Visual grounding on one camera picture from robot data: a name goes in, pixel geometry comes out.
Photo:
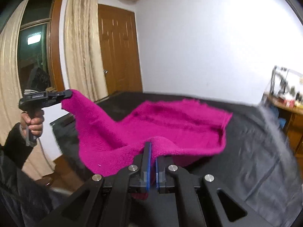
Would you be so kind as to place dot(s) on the dark window with wooden frame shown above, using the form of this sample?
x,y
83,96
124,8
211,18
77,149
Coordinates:
x,y
38,45

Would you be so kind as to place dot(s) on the magenta knit sweater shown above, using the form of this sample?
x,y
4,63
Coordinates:
x,y
186,130

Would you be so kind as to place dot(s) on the wooden desk with clutter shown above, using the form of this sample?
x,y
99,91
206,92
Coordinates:
x,y
293,126

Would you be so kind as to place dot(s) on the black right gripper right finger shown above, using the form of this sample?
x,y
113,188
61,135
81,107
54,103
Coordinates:
x,y
203,200

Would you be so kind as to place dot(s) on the black sleeved left forearm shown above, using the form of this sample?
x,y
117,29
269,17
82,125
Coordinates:
x,y
15,147

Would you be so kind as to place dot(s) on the brown wooden door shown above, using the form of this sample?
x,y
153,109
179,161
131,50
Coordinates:
x,y
119,49

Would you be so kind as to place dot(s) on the person's left hand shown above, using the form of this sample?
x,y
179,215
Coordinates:
x,y
35,124

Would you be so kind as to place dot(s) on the dark grey bed sheet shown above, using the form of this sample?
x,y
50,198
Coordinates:
x,y
257,164

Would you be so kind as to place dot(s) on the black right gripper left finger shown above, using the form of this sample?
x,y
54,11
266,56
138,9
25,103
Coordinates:
x,y
105,201

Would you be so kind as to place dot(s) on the metal frame on desk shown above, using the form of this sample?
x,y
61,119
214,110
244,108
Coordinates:
x,y
285,81

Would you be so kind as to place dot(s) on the beige curtain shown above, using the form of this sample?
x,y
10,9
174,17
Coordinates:
x,y
82,56

